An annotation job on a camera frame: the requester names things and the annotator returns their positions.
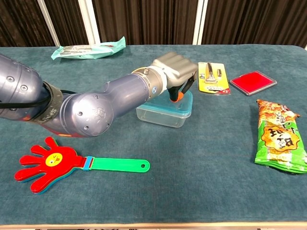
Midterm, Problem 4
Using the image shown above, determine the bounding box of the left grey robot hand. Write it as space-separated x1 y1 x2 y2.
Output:
151 52 200 104

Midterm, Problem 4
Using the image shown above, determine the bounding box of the black velcro strap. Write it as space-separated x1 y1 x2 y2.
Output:
28 81 64 125

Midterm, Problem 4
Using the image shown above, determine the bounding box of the red hand clapper toy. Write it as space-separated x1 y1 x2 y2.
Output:
14 136 151 194

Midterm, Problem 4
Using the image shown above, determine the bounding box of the clear plastic container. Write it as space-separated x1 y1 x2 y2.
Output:
135 90 194 129

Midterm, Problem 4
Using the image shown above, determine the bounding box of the red ink pad clear case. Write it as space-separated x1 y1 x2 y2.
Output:
229 70 278 96

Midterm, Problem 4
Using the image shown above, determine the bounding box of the green orange snack bag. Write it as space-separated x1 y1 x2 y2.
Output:
254 98 307 175

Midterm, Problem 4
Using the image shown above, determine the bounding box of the yellow razor blister pack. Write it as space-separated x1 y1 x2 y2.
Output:
198 61 232 95

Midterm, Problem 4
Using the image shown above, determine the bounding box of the blue plastic container lid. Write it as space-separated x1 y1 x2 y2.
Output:
139 90 194 118

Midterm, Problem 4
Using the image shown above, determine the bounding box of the dark pleated curtain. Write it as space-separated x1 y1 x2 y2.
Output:
0 0 307 47

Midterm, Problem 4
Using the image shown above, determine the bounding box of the teal velvet table cloth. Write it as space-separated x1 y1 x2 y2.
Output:
0 44 307 226

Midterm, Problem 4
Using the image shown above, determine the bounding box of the white frame post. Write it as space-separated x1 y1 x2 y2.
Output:
37 0 60 47
78 0 101 46
192 0 209 46

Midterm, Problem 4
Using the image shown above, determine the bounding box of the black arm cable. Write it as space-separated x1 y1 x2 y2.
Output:
0 90 77 110

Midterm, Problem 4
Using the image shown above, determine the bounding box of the teal snack packet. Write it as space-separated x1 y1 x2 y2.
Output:
51 36 127 60

